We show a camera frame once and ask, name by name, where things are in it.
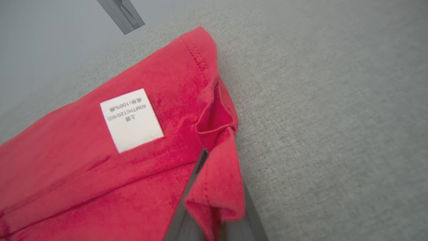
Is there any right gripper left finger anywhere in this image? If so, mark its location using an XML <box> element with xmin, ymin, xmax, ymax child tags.
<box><xmin>163</xmin><ymin>148</ymin><xmax>210</xmax><ymax>241</ymax></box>

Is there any grey metal partition post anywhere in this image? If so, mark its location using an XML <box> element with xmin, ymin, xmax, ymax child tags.
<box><xmin>97</xmin><ymin>0</ymin><xmax>145</xmax><ymax>35</ymax></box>

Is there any grey fabric sofa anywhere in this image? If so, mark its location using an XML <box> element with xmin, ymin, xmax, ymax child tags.
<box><xmin>0</xmin><ymin>0</ymin><xmax>428</xmax><ymax>241</ymax></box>

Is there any red shirt with white sleeves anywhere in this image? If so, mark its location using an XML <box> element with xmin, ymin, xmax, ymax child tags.
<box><xmin>0</xmin><ymin>26</ymin><xmax>247</xmax><ymax>241</ymax></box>

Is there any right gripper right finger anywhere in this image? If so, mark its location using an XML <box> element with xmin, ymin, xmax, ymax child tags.
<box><xmin>219</xmin><ymin>182</ymin><xmax>269</xmax><ymax>241</ymax></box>

